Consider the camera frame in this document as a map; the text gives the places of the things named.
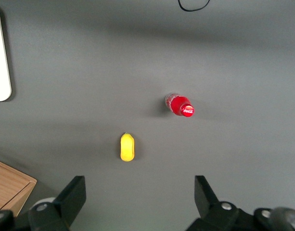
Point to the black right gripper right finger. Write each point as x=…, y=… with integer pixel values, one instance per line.
x=207, y=202

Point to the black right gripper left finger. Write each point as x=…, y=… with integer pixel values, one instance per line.
x=70, y=199

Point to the wooden two-drawer cabinet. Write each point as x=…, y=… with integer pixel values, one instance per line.
x=10, y=185

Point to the yellow lemon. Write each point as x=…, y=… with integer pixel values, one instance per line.
x=127, y=148

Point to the red cola bottle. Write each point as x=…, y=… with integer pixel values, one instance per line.
x=179, y=104

